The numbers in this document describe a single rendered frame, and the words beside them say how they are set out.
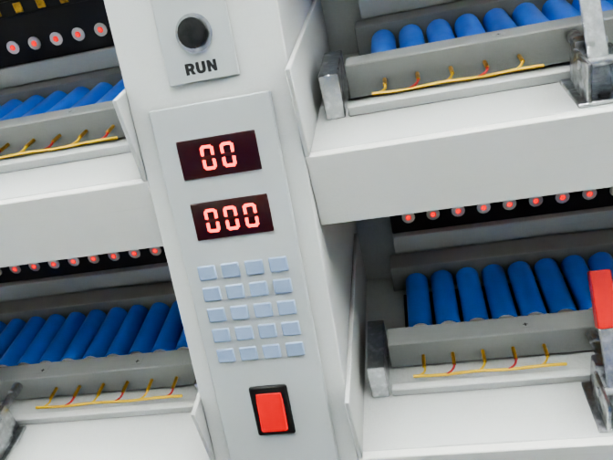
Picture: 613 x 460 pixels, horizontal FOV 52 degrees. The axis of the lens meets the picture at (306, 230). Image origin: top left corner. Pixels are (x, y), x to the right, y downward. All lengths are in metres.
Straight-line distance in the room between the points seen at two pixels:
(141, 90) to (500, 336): 0.28
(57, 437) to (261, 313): 0.21
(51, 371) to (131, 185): 0.22
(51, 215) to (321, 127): 0.17
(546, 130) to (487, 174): 0.04
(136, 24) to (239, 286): 0.16
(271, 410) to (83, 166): 0.20
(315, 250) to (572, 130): 0.15
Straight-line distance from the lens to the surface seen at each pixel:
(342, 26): 0.54
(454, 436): 0.42
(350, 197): 0.36
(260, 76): 0.35
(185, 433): 0.47
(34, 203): 0.41
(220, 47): 0.35
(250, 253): 0.36
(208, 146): 0.35
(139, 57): 0.37
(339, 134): 0.37
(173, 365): 0.49
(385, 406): 0.45
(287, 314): 0.37
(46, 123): 0.48
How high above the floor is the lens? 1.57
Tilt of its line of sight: 15 degrees down
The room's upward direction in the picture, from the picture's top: 10 degrees counter-clockwise
